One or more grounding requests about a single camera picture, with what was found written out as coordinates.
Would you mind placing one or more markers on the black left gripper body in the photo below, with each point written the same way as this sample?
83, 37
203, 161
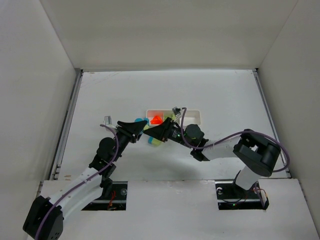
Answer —
126, 132

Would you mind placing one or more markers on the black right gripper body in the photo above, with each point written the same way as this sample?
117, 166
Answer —
165, 130

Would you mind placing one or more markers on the blue lego block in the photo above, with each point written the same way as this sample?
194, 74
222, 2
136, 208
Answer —
150, 140
147, 126

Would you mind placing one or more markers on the orange round lego piece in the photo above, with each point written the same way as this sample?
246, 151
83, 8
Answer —
156, 120

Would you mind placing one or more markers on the green lego block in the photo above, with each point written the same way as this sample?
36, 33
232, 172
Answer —
156, 142
169, 115

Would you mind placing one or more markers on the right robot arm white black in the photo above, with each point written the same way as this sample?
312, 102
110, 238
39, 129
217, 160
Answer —
256, 151

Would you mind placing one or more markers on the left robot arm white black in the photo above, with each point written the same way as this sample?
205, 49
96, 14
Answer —
47, 215

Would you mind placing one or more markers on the white three-compartment tray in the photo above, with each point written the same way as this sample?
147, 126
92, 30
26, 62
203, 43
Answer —
191, 116

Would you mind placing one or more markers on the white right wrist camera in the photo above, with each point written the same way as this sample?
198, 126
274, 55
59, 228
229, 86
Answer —
176, 111

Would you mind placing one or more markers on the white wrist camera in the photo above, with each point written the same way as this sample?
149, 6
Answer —
176, 111
107, 120

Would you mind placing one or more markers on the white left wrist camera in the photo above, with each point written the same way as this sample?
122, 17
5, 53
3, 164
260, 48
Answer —
107, 120

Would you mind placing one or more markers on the left aluminium table rail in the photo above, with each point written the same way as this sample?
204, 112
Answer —
65, 129

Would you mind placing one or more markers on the aluminium table rail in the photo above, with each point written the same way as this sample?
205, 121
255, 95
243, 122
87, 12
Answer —
270, 119
65, 129

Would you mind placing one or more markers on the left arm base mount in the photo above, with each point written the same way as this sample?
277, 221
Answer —
113, 198

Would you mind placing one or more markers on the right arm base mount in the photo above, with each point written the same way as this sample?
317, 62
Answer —
232, 197

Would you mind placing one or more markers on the right aluminium table rail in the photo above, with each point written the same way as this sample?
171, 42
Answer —
270, 119

